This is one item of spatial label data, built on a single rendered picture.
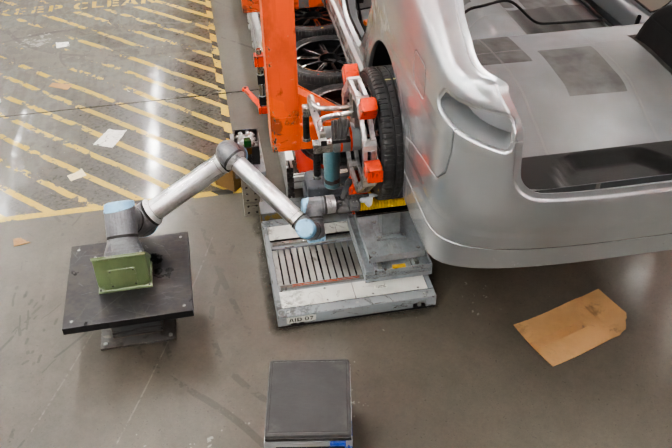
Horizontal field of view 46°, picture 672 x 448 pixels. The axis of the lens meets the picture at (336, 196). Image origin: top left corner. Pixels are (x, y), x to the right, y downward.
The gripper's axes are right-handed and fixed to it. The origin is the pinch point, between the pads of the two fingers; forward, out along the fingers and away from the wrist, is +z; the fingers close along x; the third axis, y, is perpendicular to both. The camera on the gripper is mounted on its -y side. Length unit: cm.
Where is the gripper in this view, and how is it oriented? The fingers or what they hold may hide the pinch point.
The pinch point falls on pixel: (375, 194)
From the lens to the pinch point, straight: 383.5
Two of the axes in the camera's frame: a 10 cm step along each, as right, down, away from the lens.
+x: 1.2, -1.5, -9.8
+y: 1.4, 9.8, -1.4
